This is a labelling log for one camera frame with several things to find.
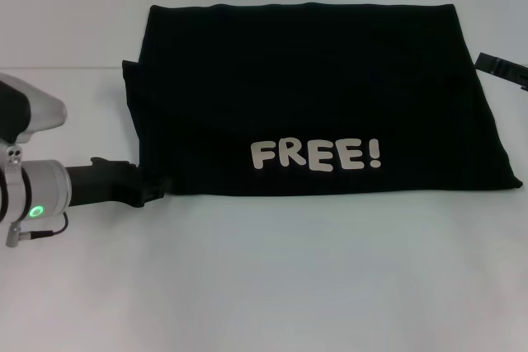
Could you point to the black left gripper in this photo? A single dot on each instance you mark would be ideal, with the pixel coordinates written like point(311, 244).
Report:
point(103, 183)

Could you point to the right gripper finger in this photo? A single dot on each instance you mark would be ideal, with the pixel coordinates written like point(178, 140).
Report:
point(488, 62)

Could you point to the black t-shirt with FREE print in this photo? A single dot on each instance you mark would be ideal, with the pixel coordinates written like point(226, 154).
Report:
point(309, 80)

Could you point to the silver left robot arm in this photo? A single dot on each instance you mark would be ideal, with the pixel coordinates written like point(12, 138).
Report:
point(45, 187)

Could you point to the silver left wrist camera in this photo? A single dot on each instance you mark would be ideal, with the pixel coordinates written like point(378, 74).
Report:
point(41, 113)

